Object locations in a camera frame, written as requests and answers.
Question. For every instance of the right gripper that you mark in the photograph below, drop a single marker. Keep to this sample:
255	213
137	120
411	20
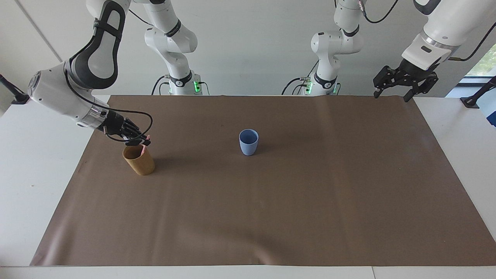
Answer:
112	123

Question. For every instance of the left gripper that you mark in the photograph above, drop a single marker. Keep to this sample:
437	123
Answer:
411	73

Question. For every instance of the pink chopstick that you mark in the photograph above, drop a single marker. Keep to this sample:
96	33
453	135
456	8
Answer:
143	150

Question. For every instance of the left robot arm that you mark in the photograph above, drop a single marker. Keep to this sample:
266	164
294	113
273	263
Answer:
438	35

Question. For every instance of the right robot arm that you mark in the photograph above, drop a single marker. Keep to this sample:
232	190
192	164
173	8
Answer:
54	87

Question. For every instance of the brown cup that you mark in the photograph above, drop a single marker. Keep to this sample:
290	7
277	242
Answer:
141	164

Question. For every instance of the blue cup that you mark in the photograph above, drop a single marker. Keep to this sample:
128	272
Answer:
248	147

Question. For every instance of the window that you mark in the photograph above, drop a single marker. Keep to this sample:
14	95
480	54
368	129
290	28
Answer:
484	64

